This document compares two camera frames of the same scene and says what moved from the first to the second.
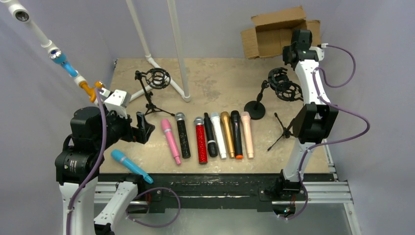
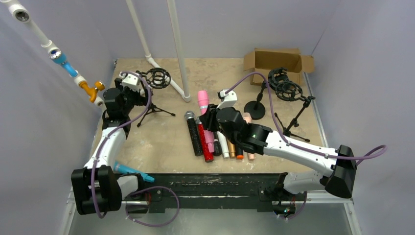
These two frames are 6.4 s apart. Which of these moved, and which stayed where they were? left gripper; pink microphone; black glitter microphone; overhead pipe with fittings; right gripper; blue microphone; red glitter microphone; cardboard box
Moved: left gripper; red glitter microphone; cardboard box; black glitter microphone; blue microphone; pink microphone; right gripper
Stayed: overhead pipe with fittings
